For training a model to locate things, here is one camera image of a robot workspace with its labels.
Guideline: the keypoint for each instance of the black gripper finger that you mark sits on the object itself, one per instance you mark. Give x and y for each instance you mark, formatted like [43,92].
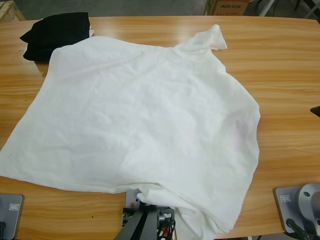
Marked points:
[316,110]

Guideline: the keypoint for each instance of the white T-shirt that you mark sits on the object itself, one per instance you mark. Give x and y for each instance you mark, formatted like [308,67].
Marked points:
[137,112]

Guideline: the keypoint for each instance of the cardboard box with AUX print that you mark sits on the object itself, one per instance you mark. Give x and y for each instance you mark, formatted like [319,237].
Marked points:
[231,6]

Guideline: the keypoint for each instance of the pale folded garment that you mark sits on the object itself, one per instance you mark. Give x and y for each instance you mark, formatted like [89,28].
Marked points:
[91,31]

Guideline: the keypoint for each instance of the black folded garment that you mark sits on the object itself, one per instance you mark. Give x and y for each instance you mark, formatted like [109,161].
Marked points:
[57,32]

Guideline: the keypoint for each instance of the wooden crate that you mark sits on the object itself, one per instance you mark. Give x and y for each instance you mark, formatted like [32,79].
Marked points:
[8,10]

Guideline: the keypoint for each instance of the grey base plate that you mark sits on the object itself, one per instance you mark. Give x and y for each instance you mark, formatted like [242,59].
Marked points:
[286,200]
[12,215]

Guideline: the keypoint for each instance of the white metal frame leg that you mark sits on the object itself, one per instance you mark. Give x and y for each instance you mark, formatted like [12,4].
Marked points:
[266,7]

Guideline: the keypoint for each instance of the white mount plate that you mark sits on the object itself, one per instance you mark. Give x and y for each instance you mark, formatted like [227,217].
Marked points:
[131,198]

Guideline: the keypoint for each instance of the dark camera post with bracket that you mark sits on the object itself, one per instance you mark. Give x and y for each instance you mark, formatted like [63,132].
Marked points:
[140,222]

